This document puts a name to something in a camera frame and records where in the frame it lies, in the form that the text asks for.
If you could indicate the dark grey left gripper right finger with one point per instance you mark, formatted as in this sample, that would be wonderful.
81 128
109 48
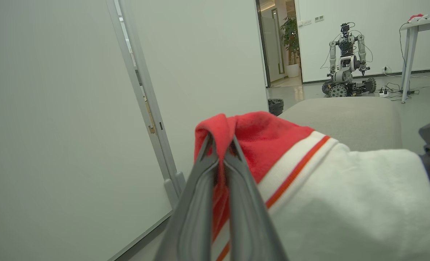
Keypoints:
251 217

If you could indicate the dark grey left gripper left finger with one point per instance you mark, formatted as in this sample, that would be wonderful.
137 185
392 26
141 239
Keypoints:
189 217

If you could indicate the red and white garment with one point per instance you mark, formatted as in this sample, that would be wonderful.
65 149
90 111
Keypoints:
273 145

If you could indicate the grey fabric sofa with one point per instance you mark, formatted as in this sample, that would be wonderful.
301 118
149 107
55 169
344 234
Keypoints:
345 119

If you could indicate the white door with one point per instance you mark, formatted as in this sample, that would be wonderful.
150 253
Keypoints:
200 54

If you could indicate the black waste bin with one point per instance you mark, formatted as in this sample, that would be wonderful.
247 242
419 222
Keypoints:
276 107

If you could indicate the white plant pot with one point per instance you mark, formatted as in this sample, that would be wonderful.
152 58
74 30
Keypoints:
293 70

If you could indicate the wide white partition panel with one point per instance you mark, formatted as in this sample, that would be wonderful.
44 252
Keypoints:
55 108

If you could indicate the white power strip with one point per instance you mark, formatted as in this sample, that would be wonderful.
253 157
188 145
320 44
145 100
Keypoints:
383 93

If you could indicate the grey wheeled humanoid robot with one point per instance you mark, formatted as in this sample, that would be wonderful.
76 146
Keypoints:
345 61

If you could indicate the green potted plant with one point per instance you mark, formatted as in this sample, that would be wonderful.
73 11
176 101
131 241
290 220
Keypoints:
291 36

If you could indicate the white table grey legs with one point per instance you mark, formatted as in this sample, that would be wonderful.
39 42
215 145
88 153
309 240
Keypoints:
410 43

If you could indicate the red item on table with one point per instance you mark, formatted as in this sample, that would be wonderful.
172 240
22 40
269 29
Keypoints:
415 16

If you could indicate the grey metal partition post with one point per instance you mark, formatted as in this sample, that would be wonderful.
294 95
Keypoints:
145 94

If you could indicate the glass door dark frame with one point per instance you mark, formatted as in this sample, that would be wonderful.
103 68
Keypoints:
273 43

